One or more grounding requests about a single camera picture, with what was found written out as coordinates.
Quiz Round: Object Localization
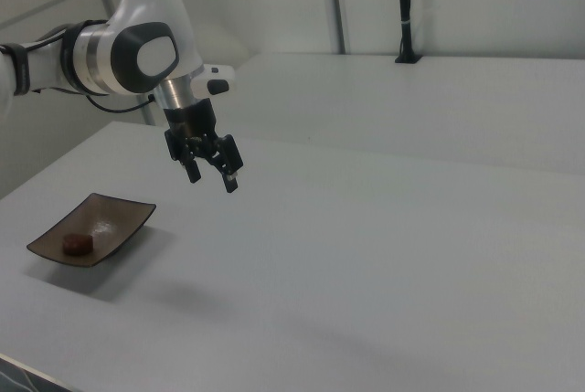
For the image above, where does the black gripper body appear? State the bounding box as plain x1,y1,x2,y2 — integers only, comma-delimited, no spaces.
163,98,220,141

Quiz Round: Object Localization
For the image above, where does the dark patterned object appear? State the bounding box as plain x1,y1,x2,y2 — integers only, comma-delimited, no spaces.
0,353,64,392

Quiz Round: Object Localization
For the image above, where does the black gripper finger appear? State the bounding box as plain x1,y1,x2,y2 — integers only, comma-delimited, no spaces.
165,128,203,185
200,133,245,194

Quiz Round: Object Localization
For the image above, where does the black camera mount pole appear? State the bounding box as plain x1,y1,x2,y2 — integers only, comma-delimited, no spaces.
394,0,424,66

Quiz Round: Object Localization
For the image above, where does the white side table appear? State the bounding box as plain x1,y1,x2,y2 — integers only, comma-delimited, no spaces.
218,50,585,177

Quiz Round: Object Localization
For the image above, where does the small round brown food item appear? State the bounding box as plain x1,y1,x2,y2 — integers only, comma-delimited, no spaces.
61,232,94,258

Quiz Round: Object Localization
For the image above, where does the square brown ceramic plate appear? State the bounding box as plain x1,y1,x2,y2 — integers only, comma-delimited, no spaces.
26,192,158,270

